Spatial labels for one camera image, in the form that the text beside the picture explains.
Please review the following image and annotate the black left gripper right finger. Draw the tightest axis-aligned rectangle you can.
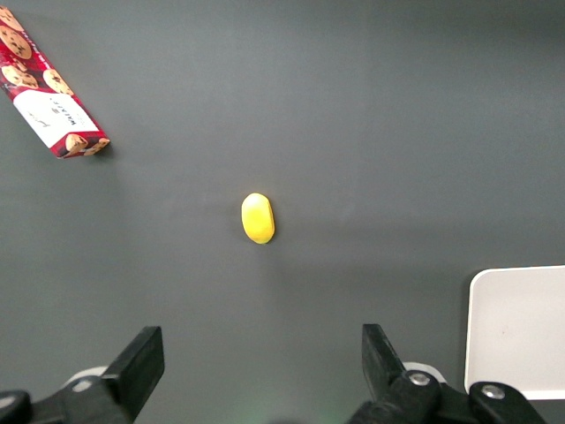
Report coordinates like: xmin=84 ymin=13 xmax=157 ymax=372
xmin=348 ymin=323 xmax=548 ymax=424

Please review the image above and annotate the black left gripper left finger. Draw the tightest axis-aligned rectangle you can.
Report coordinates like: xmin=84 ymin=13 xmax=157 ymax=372
xmin=0 ymin=325 xmax=166 ymax=424

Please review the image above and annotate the red cookie box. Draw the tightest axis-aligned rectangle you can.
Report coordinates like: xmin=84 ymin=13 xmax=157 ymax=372
xmin=0 ymin=4 xmax=111 ymax=161

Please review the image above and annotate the white rectangular tray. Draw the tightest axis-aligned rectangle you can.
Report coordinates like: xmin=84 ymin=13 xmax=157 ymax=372
xmin=463 ymin=264 xmax=565 ymax=401

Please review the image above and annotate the yellow lemon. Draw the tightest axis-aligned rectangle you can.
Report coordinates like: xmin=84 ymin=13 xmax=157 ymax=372
xmin=240 ymin=192 xmax=276 ymax=246

